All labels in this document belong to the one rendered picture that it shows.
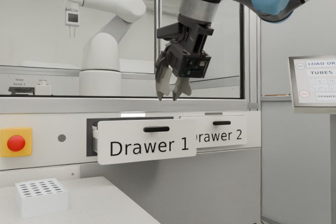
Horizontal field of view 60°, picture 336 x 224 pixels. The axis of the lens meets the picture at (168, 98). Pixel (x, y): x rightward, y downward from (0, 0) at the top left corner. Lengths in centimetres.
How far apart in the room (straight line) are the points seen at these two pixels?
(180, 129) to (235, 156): 38
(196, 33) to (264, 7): 14
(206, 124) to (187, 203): 28
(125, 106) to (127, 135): 17
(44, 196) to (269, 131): 214
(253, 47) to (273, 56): 133
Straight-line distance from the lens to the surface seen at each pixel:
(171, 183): 103
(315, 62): 150
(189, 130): 86
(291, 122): 244
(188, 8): 59
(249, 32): 124
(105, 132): 76
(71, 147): 89
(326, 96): 136
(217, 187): 114
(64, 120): 88
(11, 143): 81
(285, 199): 258
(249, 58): 122
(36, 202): 63
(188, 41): 61
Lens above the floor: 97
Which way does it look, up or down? 1 degrees up
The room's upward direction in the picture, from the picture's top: straight up
